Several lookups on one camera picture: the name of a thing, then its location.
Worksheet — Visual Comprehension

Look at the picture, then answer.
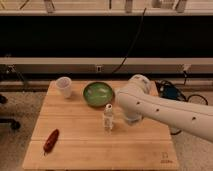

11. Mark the black hanging cable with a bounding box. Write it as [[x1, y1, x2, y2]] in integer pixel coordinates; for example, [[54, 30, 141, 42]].
[[111, 7, 147, 74]]

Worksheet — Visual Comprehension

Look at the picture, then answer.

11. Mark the red chili pepper toy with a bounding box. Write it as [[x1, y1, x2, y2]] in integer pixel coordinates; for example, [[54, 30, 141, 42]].
[[43, 129, 59, 154]]

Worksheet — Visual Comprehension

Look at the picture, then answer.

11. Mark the black office chair base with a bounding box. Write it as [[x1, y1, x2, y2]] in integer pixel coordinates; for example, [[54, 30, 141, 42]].
[[0, 94, 21, 131]]

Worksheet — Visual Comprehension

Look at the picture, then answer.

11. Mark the translucent white plastic cup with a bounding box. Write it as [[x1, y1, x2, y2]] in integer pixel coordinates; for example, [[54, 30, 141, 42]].
[[56, 77, 72, 98]]

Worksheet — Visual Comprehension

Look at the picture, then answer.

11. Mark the green bowl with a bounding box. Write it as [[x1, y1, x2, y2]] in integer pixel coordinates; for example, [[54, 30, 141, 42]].
[[83, 82, 114, 107]]

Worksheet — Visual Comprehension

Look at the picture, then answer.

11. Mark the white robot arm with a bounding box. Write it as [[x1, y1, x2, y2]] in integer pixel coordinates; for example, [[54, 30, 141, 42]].
[[115, 74, 213, 143]]

